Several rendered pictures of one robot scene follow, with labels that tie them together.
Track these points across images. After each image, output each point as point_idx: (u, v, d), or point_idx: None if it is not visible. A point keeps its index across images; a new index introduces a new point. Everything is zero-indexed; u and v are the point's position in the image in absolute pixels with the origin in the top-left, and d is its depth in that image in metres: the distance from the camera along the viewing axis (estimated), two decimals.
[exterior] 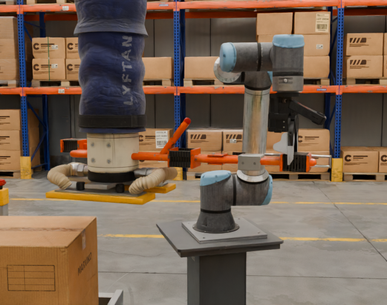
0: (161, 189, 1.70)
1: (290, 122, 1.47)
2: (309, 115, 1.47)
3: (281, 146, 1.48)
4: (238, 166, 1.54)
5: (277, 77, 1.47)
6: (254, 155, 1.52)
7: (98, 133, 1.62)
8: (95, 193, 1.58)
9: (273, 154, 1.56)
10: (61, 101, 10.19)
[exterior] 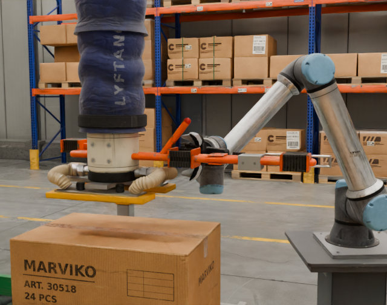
0: (161, 189, 1.70)
1: None
2: (217, 147, 1.72)
3: (188, 136, 1.66)
4: (238, 166, 1.54)
5: None
6: (254, 155, 1.52)
7: (98, 133, 1.62)
8: (95, 193, 1.58)
9: (273, 154, 1.56)
10: (194, 101, 10.36)
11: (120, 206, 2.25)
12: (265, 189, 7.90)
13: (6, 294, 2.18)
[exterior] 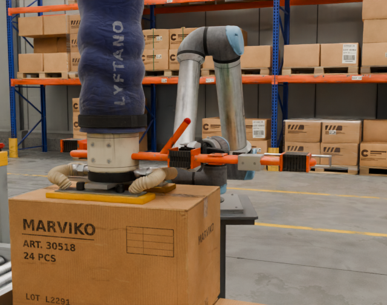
0: (161, 189, 1.70)
1: None
2: (217, 148, 1.72)
3: (187, 143, 1.66)
4: (238, 166, 1.54)
5: None
6: (254, 155, 1.52)
7: (98, 133, 1.62)
8: (95, 193, 1.58)
9: (273, 154, 1.56)
10: (169, 92, 10.59)
11: None
12: None
13: None
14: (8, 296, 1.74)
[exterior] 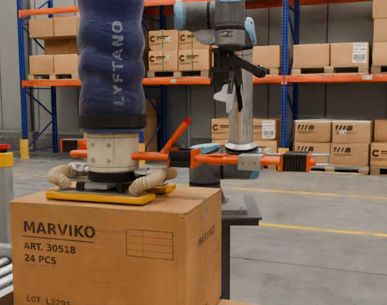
0: (161, 189, 1.70)
1: (231, 75, 1.51)
2: (249, 68, 1.51)
3: (221, 95, 1.50)
4: (238, 166, 1.54)
5: (219, 31, 1.51)
6: (254, 155, 1.52)
7: (98, 133, 1.62)
8: (95, 193, 1.58)
9: (274, 154, 1.57)
10: (179, 92, 10.59)
11: None
12: None
13: None
14: (11, 296, 1.75)
